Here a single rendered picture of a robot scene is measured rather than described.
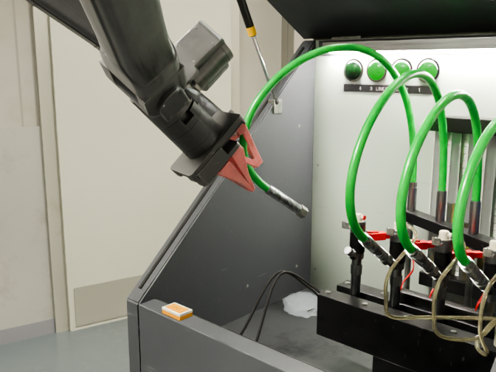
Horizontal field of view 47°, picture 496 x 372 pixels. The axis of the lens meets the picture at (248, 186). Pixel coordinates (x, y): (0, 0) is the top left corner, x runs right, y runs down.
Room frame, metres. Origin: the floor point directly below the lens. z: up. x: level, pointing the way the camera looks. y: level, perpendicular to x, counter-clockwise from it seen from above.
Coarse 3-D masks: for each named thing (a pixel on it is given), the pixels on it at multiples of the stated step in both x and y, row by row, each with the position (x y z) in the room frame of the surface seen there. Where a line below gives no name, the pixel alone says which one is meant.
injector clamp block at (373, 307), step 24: (360, 288) 1.02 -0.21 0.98; (336, 312) 0.96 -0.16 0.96; (360, 312) 0.93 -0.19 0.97; (384, 312) 0.91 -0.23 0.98; (408, 312) 0.93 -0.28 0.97; (336, 336) 0.96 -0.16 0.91; (360, 336) 0.93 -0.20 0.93; (384, 336) 0.90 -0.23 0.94; (408, 336) 0.87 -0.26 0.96; (432, 336) 0.84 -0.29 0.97; (456, 336) 0.82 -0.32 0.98; (384, 360) 0.90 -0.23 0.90; (408, 360) 0.87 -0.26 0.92; (432, 360) 0.84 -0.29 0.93; (456, 360) 0.81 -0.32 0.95; (480, 360) 0.79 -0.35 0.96
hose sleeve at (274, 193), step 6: (270, 186) 1.00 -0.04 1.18; (264, 192) 1.01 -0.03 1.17; (270, 192) 1.00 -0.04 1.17; (276, 192) 1.00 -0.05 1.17; (276, 198) 1.01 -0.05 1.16; (282, 198) 1.01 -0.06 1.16; (288, 198) 1.02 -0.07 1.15; (288, 204) 1.02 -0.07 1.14; (294, 204) 1.02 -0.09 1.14; (294, 210) 1.02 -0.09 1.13
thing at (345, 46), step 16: (320, 48) 1.04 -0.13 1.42; (336, 48) 1.05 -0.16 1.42; (352, 48) 1.07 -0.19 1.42; (368, 48) 1.08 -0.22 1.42; (288, 64) 1.02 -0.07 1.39; (384, 64) 1.10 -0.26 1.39; (272, 80) 1.00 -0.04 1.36; (256, 96) 1.00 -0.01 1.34; (240, 144) 0.98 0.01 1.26; (416, 160) 1.14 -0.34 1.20; (256, 176) 0.99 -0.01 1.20; (416, 176) 1.14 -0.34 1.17
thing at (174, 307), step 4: (172, 304) 0.99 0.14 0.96; (176, 304) 0.99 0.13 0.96; (168, 308) 0.97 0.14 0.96; (172, 308) 0.97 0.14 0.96; (176, 308) 0.97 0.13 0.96; (180, 308) 0.97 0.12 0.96; (184, 308) 0.97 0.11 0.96; (164, 312) 0.97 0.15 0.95; (168, 312) 0.96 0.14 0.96; (180, 312) 0.95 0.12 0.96; (192, 312) 0.96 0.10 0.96; (172, 316) 0.96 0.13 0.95; (176, 316) 0.95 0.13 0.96; (184, 316) 0.95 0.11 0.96; (188, 316) 0.96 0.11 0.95
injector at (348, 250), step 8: (360, 224) 0.98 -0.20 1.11; (352, 232) 0.99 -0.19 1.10; (352, 240) 0.99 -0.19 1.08; (352, 248) 0.99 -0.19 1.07; (360, 248) 0.98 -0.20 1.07; (352, 256) 0.97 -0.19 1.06; (360, 256) 0.98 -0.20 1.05; (352, 264) 0.99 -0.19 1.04; (360, 264) 0.99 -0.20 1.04; (352, 272) 0.99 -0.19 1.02; (360, 272) 0.99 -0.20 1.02; (352, 280) 0.99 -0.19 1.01; (360, 280) 0.99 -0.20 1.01; (352, 288) 0.99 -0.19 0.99
